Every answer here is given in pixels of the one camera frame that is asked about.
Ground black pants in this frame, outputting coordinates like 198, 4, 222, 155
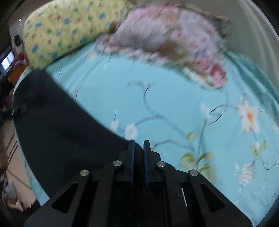
13, 70, 129, 205

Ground yellow floral pillow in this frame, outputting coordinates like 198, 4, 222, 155
23, 0, 127, 69

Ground teal floral bed sheet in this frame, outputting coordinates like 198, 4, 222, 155
13, 41, 279, 226

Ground pink floral blanket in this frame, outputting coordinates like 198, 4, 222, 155
95, 5, 231, 89

